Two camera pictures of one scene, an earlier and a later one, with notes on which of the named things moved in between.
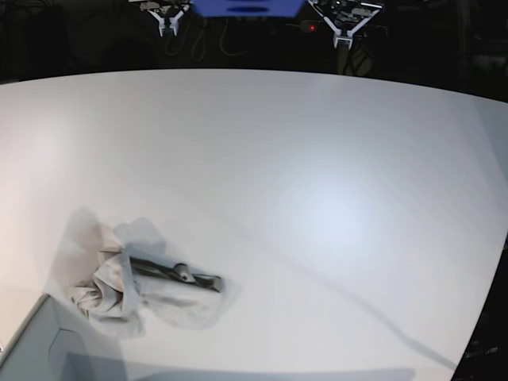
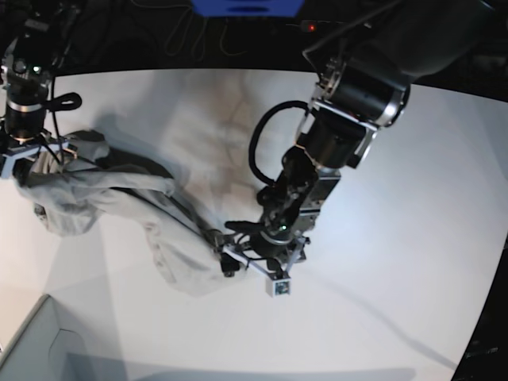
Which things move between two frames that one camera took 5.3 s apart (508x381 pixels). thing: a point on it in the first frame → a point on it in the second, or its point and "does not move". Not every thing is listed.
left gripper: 167,16 → 17,163
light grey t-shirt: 136,279 → 73,179
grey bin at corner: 55,345 does not move
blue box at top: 248,8 does not move
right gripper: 344,17 → 271,259
